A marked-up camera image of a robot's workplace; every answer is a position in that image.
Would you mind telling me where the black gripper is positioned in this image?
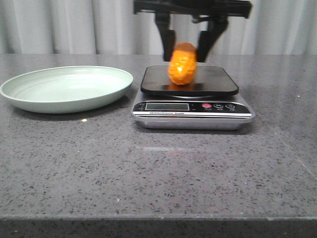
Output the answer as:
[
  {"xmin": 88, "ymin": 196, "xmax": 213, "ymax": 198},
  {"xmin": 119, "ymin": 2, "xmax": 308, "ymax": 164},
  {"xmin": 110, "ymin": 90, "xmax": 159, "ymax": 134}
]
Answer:
[{"xmin": 133, "ymin": 0, "xmax": 252, "ymax": 62}]

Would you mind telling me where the orange corn cob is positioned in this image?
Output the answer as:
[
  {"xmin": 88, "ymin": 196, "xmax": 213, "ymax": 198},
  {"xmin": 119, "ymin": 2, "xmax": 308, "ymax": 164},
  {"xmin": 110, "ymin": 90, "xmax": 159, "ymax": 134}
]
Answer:
[{"xmin": 168, "ymin": 42, "xmax": 197, "ymax": 85}]

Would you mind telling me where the silver black kitchen scale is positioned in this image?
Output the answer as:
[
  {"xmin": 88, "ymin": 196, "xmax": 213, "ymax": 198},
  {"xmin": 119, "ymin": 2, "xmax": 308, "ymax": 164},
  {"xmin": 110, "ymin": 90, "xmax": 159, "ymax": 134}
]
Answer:
[{"xmin": 132, "ymin": 65, "xmax": 256, "ymax": 130}]

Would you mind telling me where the pale green plate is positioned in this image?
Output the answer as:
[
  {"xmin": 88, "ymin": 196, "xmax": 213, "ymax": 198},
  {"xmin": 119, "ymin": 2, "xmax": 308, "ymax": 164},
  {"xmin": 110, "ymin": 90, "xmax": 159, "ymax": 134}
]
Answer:
[{"xmin": 0, "ymin": 66, "xmax": 133, "ymax": 114}]

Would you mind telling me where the white pleated curtain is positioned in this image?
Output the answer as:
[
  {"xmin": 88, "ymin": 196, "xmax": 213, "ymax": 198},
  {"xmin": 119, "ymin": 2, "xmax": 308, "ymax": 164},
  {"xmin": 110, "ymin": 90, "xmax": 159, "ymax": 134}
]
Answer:
[{"xmin": 0, "ymin": 0, "xmax": 317, "ymax": 55}]

